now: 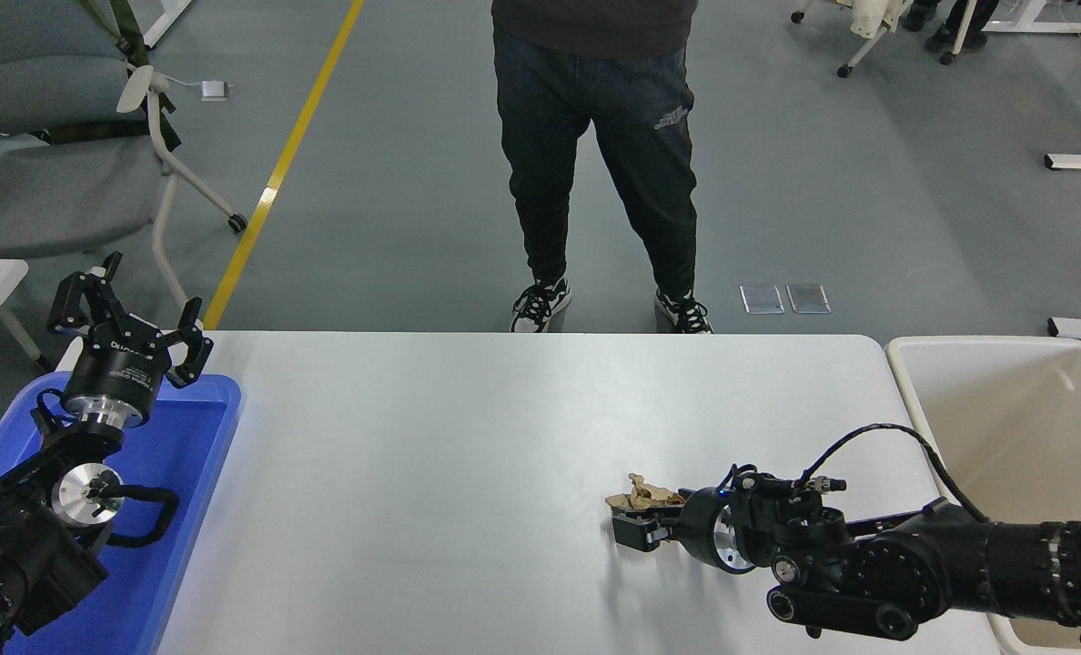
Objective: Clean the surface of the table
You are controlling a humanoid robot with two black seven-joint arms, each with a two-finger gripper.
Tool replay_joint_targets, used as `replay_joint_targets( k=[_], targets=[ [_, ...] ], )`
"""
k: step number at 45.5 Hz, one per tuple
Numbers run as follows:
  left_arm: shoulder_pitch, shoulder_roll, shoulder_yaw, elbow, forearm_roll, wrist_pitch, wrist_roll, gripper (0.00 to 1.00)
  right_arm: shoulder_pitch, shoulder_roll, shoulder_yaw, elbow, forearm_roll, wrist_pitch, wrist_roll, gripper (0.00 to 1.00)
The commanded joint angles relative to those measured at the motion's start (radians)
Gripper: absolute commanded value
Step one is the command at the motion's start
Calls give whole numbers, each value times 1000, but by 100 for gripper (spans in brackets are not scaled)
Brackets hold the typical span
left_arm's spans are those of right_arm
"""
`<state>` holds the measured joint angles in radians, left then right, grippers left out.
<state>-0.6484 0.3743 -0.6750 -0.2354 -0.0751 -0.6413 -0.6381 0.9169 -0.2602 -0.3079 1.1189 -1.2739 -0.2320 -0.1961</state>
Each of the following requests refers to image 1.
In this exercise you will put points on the person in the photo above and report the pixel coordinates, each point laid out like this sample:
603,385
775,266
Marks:
950,23
550,118

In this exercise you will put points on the metal floor outlet cover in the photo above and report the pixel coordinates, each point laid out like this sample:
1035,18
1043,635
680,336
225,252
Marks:
763,300
809,298

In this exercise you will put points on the white rolling chair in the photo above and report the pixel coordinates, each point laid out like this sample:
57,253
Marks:
799,14

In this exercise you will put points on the rolling chair with cream coat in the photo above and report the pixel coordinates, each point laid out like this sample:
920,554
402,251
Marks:
873,16

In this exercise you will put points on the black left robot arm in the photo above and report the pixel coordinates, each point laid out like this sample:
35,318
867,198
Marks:
13,555

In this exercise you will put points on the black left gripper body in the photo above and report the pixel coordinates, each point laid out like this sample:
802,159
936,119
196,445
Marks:
117,373

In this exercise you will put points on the white desk base frame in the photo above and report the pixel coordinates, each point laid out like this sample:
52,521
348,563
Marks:
1041,24

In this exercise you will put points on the grey office chair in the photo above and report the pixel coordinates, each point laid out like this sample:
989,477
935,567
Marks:
49,191

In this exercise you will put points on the blue plastic tray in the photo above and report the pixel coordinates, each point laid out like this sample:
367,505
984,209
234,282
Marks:
176,509

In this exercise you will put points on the white power adapter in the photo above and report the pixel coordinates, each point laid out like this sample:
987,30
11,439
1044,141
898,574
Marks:
215,89

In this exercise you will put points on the tan paper ball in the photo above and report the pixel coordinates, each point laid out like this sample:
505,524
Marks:
645,496

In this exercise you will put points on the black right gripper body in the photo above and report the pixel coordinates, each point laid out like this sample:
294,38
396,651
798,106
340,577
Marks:
702,528

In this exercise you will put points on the large pale plastic bin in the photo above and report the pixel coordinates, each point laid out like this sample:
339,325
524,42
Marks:
1005,409

